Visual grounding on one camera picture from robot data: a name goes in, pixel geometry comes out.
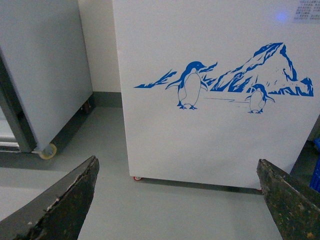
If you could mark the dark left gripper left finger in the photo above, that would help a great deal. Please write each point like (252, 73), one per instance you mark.
(59, 212)

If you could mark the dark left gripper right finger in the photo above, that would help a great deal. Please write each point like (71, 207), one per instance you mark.
(294, 206)

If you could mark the blue plastic crate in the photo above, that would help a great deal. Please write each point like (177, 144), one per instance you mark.
(315, 180)

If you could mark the white cabinet on casters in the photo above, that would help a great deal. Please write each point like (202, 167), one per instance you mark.
(44, 73)

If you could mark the white chest freezer blue rim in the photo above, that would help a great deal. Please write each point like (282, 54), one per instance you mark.
(209, 87)

